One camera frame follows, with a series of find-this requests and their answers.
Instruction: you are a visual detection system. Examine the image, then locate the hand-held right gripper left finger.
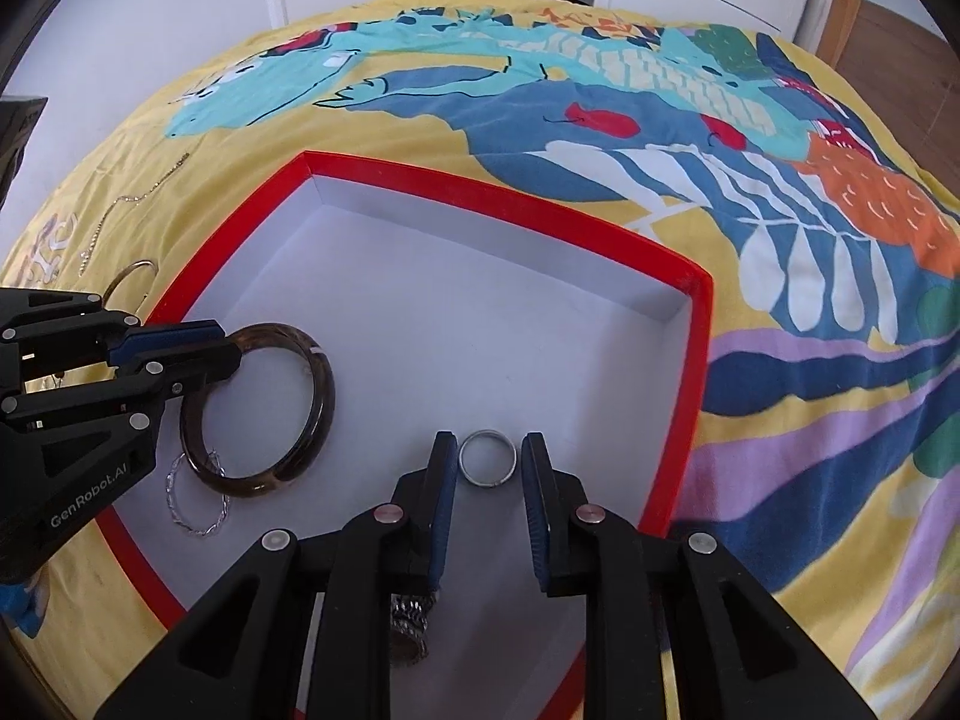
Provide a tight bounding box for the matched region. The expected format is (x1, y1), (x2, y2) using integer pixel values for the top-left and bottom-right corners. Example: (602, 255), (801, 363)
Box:
(94, 431), (460, 720)

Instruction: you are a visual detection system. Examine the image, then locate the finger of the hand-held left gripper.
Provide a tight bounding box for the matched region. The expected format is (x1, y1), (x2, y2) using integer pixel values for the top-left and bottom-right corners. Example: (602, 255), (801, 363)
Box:
(0, 289), (227, 366)
(0, 336), (243, 430)

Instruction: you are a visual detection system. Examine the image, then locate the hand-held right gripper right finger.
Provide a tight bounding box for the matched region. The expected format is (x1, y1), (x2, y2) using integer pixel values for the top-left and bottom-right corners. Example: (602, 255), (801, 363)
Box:
(520, 431), (878, 720)

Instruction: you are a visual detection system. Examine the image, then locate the thin gold bangle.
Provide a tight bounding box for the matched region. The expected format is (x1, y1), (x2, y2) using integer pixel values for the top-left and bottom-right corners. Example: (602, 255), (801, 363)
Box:
(101, 260), (159, 316)

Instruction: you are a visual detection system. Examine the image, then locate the plain silver ring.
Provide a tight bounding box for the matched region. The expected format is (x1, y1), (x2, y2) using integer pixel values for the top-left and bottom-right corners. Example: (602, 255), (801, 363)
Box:
(457, 429), (518, 487)

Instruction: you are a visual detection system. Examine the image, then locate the dark brown bangle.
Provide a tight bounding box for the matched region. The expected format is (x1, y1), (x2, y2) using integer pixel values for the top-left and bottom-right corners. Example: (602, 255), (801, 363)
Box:
(178, 322), (336, 497)

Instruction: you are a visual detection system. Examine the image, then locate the silver chain necklace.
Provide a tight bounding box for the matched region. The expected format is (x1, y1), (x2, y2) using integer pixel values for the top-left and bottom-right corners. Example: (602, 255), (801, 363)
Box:
(77, 152), (192, 278)

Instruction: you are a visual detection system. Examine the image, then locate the red box with white inside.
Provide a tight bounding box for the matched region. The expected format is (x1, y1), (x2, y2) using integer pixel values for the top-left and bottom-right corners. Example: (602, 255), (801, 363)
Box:
(101, 151), (714, 720)

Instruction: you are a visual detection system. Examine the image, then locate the person's left hand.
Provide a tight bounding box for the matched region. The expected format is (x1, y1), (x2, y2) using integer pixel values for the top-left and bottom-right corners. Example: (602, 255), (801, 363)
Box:
(0, 577), (50, 640)

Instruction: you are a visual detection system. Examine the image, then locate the silver wristwatch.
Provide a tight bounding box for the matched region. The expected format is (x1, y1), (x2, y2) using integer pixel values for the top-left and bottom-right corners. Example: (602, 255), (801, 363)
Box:
(388, 591), (437, 665)

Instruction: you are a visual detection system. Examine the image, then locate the black speaker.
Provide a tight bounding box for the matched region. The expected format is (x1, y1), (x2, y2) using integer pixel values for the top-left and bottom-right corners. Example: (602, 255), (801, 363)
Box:
(0, 94), (48, 200)

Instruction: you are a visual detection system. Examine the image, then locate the yellow printed blanket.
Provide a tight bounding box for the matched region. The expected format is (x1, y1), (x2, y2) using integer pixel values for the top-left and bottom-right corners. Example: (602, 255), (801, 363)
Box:
(0, 0), (960, 720)

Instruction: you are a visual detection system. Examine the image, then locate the wooden door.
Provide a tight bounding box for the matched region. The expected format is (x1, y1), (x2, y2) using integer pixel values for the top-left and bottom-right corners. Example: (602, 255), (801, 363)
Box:
(814, 0), (960, 106)

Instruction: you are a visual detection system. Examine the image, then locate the silver twisted chain bracelet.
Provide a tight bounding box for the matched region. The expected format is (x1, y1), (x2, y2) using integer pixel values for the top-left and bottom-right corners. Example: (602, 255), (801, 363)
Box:
(165, 450), (230, 539)

